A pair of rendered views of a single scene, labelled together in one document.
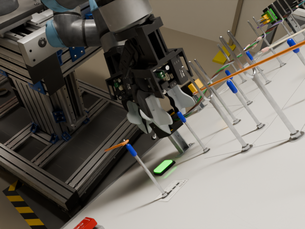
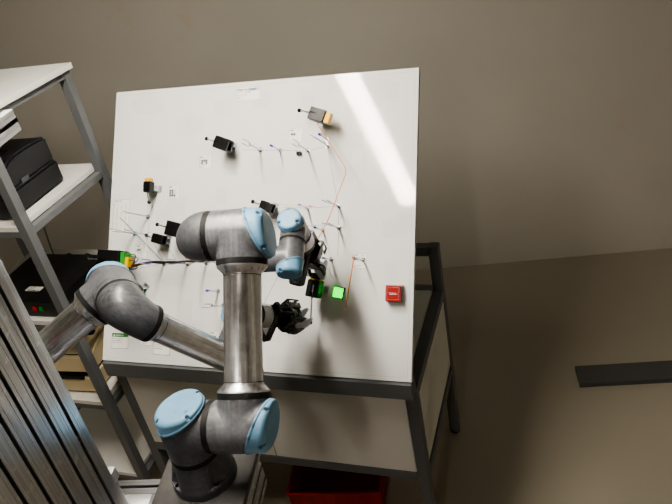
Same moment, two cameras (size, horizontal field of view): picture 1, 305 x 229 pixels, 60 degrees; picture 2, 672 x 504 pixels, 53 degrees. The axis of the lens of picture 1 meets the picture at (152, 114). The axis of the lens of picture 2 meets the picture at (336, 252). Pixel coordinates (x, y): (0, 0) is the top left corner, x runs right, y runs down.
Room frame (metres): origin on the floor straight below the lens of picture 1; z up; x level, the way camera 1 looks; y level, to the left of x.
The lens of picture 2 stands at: (0.89, 1.75, 2.37)
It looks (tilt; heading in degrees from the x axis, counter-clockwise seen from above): 31 degrees down; 251
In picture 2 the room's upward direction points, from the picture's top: 12 degrees counter-clockwise
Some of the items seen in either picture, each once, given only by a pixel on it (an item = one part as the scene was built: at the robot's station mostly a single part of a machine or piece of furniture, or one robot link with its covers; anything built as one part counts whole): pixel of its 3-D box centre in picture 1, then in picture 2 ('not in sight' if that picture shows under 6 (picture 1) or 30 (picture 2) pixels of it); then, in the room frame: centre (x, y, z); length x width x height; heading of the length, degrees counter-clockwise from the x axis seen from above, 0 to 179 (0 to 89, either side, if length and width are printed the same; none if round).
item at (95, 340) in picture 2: not in sight; (88, 349); (1.16, -0.79, 0.76); 0.30 x 0.21 x 0.20; 52
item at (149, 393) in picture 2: not in sight; (200, 411); (0.84, -0.33, 0.60); 0.55 x 0.02 x 0.39; 138
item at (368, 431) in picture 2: not in sight; (335, 425); (0.43, 0.03, 0.60); 0.55 x 0.03 x 0.39; 138
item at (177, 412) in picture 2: not in sight; (188, 425); (0.90, 0.54, 1.33); 0.13 x 0.12 x 0.14; 146
